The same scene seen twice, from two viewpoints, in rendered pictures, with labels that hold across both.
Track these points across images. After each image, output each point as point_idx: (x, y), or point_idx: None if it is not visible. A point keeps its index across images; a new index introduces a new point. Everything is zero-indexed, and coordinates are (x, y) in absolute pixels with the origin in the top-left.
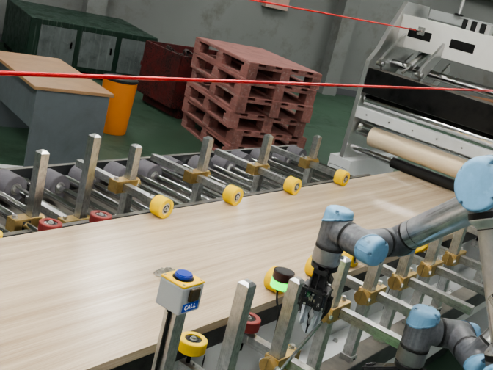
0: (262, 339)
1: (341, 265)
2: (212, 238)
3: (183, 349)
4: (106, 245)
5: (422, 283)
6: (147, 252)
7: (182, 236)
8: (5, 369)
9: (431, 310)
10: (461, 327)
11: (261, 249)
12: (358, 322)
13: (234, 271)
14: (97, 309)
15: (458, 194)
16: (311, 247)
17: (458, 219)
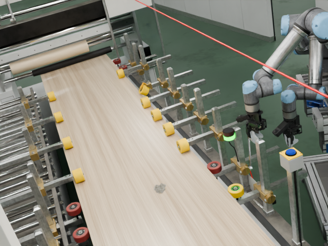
0: (224, 167)
1: (217, 111)
2: (116, 163)
3: (240, 194)
4: (118, 210)
5: (194, 98)
6: (130, 192)
7: (111, 174)
8: None
9: (289, 91)
10: (296, 88)
11: (133, 146)
12: (231, 127)
13: (160, 161)
14: (200, 222)
15: (322, 35)
16: (134, 128)
17: (294, 48)
